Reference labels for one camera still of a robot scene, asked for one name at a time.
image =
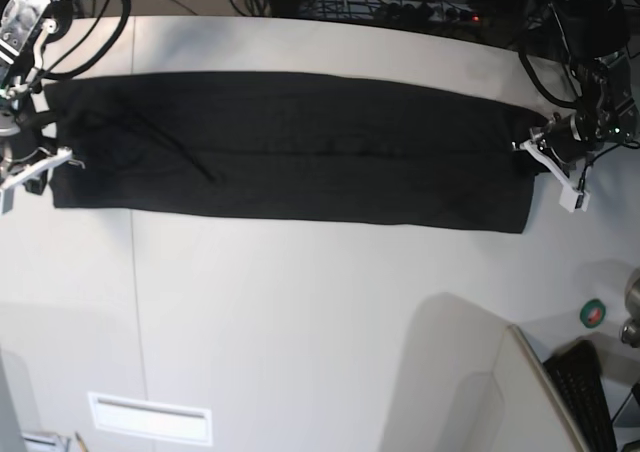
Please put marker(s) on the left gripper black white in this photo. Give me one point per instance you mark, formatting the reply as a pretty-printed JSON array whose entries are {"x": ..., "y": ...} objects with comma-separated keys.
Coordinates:
[{"x": 559, "y": 146}]

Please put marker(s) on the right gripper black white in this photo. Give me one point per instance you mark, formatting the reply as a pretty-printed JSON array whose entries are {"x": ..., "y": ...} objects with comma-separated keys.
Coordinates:
[{"x": 27, "y": 156}]

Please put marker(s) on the black t-shirt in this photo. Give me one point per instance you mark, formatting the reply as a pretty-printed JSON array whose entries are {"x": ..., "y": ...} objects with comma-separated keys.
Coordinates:
[{"x": 292, "y": 146}]

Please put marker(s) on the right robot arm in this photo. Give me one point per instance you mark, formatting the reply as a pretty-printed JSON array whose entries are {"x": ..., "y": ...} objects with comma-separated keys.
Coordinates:
[{"x": 27, "y": 27}]

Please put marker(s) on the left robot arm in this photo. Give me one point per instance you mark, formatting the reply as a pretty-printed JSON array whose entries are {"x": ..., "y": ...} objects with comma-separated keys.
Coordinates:
[{"x": 593, "y": 36}]

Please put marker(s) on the green tape roll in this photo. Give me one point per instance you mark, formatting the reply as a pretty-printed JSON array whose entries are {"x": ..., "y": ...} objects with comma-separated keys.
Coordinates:
[{"x": 592, "y": 313}]

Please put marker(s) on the silver metal cylinder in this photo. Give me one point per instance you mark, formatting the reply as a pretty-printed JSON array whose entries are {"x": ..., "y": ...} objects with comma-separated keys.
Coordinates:
[{"x": 629, "y": 332}]

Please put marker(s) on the black keyboard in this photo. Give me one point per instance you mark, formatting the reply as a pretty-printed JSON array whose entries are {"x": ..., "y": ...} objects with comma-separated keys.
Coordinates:
[{"x": 576, "y": 375}]

